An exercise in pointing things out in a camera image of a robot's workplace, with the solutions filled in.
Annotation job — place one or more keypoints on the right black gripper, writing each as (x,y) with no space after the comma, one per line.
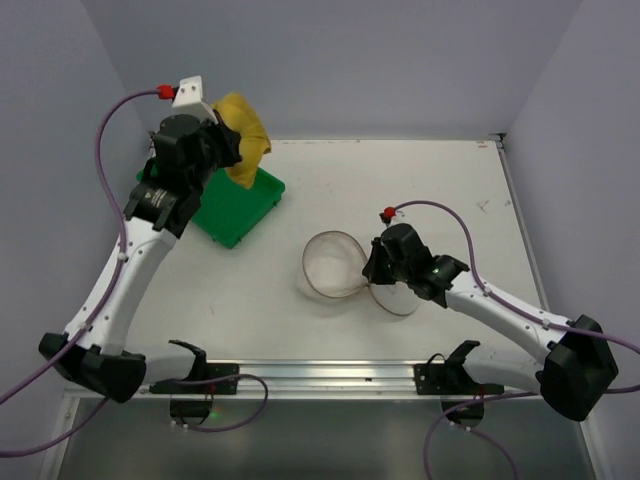
(376,262)

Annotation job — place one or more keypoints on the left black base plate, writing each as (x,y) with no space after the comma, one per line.
(181,368)

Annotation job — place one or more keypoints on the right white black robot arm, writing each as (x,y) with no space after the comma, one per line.
(566,362)

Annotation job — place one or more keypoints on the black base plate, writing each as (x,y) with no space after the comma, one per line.
(181,368)
(441,375)

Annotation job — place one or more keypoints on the green plastic tray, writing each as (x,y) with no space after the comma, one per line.
(229,212)

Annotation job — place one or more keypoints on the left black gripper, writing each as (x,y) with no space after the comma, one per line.
(226,145)

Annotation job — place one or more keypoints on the white round mesh laundry bag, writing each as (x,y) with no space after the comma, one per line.
(331,272)

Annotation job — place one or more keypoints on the yellow bra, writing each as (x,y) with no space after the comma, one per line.
(240,117)

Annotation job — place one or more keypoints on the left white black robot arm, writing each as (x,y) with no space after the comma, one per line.
(90,352)

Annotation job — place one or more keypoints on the front aluminium mounting rail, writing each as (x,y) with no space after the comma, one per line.
(320,377)

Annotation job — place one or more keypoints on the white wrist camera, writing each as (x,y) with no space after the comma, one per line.
(388,215)
(189,99)

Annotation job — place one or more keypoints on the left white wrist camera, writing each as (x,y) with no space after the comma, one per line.
(189,99)

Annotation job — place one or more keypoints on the right aluminium table edge rail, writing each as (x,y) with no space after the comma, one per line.
(499,140)

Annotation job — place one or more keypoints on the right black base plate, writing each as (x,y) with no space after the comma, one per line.
(441,375)

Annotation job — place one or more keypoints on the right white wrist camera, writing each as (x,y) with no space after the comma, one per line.
(388,215)

